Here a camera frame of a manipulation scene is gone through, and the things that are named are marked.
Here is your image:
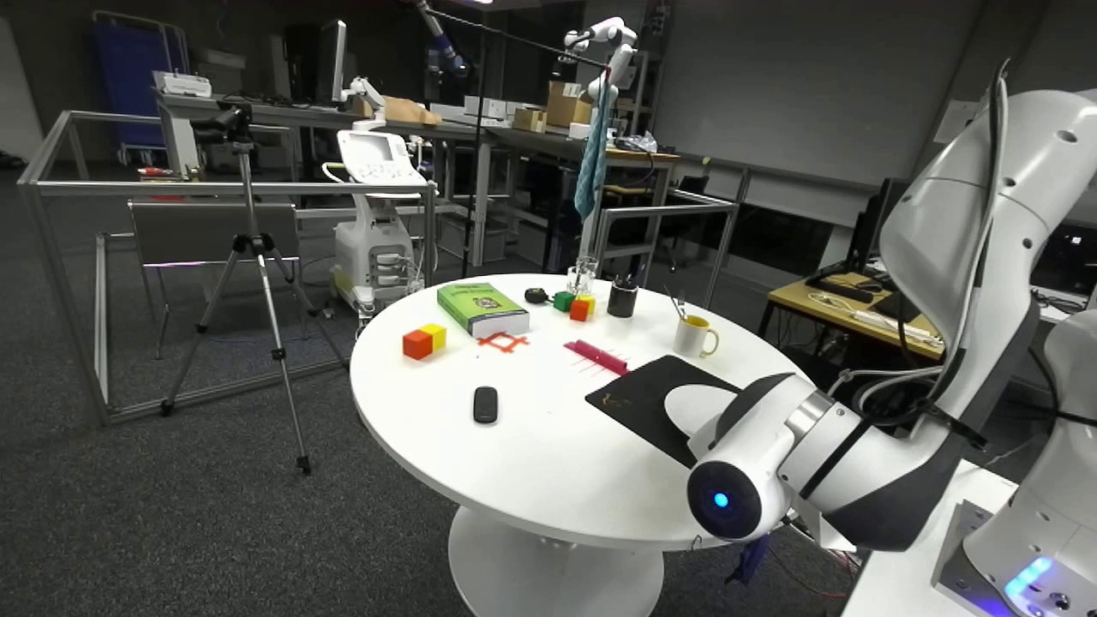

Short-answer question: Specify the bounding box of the metal mounting plate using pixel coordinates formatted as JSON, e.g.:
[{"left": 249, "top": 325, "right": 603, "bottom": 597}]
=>
[{"left": 928, "top": 498, "right": 1097, "bottom": 617}]

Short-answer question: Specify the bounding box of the green book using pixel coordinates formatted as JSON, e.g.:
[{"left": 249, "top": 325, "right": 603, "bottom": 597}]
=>
[{"left": 436, "top": 278, "right": 536, "bottom": 343}]

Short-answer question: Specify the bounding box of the dark pen cup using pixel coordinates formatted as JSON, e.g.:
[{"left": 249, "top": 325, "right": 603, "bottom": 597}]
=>
[{"left": 603, "top": 270, "right": 641, "bottom": 323}]

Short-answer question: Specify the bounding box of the black computer mouse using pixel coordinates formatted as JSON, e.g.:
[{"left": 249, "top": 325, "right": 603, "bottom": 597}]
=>
[{"left": 470, "top": 386, "right": 505, "bottom": 430}]

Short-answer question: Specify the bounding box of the black placemat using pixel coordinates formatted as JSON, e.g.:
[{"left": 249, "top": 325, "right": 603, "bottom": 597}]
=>
[{"left": 581, "top": 355, "right": 803, "bottom": 472}]

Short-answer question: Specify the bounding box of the white mug yellow interior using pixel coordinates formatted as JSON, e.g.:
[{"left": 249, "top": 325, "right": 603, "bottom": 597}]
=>
[{"left": 673, "top": 310, "right": 724, "bottom": 365}]

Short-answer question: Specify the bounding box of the white wheeled machine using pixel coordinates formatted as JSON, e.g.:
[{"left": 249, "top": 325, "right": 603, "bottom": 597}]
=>
[{"left": 323, "top": 127, "right": 430, "bottom": 315}]

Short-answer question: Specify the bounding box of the cardboard box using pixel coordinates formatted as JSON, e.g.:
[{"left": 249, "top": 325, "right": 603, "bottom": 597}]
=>
[{"left": 544, "top": 78, "right": 600, "bottom": 131}]

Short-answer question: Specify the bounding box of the wooden desk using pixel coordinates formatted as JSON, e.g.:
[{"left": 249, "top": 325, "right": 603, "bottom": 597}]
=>
[{"left": 761, "top": 270, "right": 953, "bottom": 365}]

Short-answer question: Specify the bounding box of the blue clamp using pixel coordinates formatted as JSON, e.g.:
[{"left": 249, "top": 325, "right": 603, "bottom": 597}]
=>
[{"left": 725, "top": 533, "right": 773, "bottom": 590}]

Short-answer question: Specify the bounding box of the white robot stand table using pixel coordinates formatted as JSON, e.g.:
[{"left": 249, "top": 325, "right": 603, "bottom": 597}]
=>
[{"left": 835, "top": 456, "right": 1022, "bottom": 617}]

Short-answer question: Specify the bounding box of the orange plastic frame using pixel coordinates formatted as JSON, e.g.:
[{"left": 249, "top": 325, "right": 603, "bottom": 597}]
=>
[{"left": 473, "top": 328, "right": 530, "bottom": 357}]

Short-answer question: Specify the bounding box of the white table pedestal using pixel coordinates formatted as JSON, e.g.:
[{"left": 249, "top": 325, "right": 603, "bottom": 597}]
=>
[{"left": 445, "top": 501, "right": 669, "bottom": 617}]

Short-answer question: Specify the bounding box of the camera tripod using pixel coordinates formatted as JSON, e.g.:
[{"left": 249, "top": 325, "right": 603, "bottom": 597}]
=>
[{"left": 158, "top": 100, "right": 353, "bottom": 476}]

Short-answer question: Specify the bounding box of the metal railing frame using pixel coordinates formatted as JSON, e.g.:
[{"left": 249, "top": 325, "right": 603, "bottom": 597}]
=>
[{"left": 14, "top": 108, "right": 441, "bottom": 419}]

